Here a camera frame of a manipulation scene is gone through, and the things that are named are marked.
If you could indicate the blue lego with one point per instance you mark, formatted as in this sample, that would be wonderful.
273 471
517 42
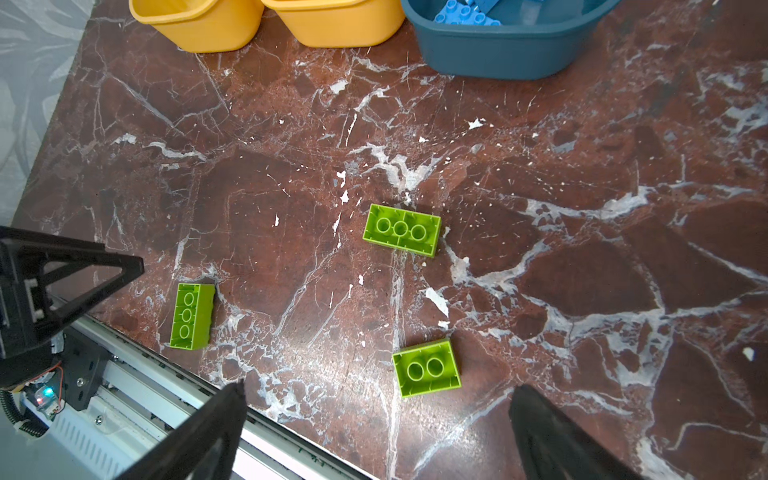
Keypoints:
457 13

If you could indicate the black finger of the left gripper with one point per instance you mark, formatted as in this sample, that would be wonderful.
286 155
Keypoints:
48 281

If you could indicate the left yellow plastic bin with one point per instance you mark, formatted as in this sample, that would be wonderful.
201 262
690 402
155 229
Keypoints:
209 26

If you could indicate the green circuit board with wires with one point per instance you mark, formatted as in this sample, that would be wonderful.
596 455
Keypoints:
45 393

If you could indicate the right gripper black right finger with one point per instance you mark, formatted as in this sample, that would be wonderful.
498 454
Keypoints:
552 446

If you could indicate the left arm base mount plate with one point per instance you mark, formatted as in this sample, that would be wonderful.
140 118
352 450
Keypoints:
83 362

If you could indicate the long green lego front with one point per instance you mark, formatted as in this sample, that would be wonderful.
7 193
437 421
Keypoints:
192 316

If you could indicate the dark teal plastic bin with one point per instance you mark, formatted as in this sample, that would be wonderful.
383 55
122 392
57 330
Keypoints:
521 40

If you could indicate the yellow plastic bin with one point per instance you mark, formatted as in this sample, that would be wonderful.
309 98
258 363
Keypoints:
340 23
209 26

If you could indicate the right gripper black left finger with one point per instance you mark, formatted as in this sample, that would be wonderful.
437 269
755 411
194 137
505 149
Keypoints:
204 446

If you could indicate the middle yellow plastic bin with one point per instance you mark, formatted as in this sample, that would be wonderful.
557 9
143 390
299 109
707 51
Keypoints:
340 23

